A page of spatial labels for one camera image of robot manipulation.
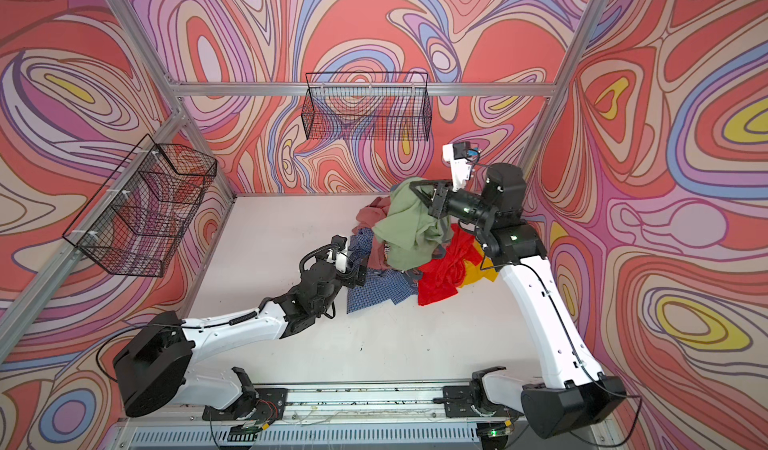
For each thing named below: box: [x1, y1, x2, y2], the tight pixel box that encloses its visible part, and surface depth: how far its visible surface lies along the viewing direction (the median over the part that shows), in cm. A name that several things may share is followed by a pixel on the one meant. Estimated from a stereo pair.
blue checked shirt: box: [346, 228, 419, 314], surface depth 93 cm
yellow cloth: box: [459, 238, 498, 289], surface depth 96 cm
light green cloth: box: [372, 176, 453, 270], surface depth 65 cm
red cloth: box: [417, 224, 483, 306], surface depth 94 cm
